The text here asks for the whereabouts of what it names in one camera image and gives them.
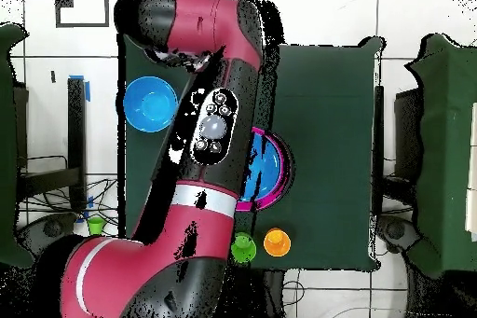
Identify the small green cup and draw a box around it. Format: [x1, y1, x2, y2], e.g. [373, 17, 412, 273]
[86, 216, 107, 236]

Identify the black equipment base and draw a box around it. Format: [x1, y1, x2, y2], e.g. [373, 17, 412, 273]
[16, 212, 78, 256]
[375, 214, 420, 254]

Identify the black stand frame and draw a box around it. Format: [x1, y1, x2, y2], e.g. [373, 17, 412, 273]
[14, 76, 89, 214]

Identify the orange cup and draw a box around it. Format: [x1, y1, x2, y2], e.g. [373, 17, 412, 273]
[263, 228, 293, 258]

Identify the large pink bowl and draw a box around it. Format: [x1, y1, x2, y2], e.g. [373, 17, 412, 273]
[235, 126, 296, 212]

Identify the black post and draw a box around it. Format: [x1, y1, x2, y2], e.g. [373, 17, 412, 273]
[373, 85, 386, 200]

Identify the large blue bowl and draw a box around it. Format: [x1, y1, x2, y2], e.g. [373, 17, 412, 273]
[122, 76, 179, 133]
[239, 132, 282, 203]

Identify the green cloth covered table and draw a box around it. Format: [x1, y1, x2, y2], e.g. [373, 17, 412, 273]
[0, 21, 36, 269]
[404, 33, 477, 280]

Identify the black box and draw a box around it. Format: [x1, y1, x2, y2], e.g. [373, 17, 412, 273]
[393, 88, 424, 181]

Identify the dark green table cloth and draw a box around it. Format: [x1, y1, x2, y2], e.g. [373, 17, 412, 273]
[116, 32, 385, 272]

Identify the black cable tangle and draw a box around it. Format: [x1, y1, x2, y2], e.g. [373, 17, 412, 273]
[16, 177, 120, 237]

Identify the blue tape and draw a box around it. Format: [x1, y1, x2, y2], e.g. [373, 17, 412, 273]
[68, 74, 91, 103]

